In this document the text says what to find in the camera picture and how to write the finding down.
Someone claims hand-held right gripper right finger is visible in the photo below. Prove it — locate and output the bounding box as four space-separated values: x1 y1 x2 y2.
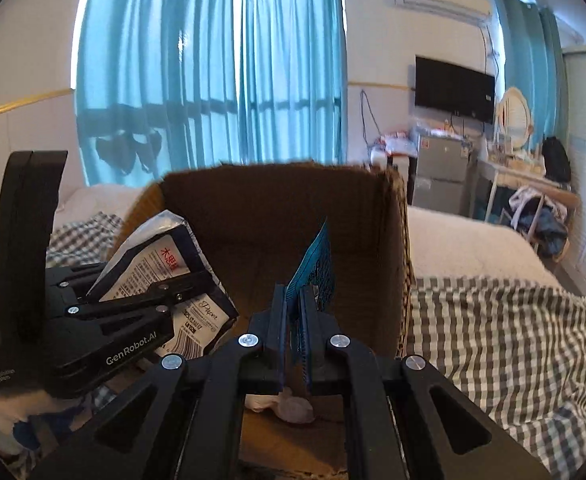
303 292 554 480

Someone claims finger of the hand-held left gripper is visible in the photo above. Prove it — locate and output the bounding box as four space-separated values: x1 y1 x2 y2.
65 270 220 341
48 261 108 306

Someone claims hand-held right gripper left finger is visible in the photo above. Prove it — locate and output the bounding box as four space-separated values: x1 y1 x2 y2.
33 284 290 480

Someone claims white navy wet wipes packet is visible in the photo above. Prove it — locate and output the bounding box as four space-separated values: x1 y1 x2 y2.
87 210 241 361

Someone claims brown cardboard box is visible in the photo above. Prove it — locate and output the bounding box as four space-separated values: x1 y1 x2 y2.
115 160 416 477

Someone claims white crumpled tissue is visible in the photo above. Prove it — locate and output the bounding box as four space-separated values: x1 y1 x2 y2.
245 385 318 423

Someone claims dark hanging garment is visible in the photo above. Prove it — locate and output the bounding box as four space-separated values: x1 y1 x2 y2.
95 129 164 177

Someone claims grey checkered blanket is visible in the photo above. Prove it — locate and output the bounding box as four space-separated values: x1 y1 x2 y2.
0 210 586 480

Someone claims white textured bedspread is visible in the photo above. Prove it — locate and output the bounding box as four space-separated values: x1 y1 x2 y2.
0 182 568 301

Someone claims white floor appliance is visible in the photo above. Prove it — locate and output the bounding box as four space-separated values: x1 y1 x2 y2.
369 149 414 173

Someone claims silver small fridge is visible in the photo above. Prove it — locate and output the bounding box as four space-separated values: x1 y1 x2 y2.
412 132 474 216

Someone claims red white plastic bag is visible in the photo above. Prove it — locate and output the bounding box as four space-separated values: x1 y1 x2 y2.
379 132 418 156

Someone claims blue window curtain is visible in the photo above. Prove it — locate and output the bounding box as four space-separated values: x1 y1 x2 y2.
75 0 244 186
490 0 566 151
242 0 350 168

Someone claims pile of clothes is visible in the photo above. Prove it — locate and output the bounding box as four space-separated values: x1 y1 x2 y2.
509 185 571 261

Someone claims white dressing table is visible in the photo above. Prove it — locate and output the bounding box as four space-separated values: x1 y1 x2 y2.
477 152 581 226

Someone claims black backpack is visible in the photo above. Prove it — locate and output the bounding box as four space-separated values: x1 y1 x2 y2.
543 136 572 183

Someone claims white oval mirror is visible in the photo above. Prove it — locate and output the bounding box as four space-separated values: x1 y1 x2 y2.
495 86 532 151

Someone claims dark wall cable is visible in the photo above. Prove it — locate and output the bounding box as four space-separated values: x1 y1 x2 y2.
360 89 382 147

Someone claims black wall television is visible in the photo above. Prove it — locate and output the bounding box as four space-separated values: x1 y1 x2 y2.
415 56 496 125

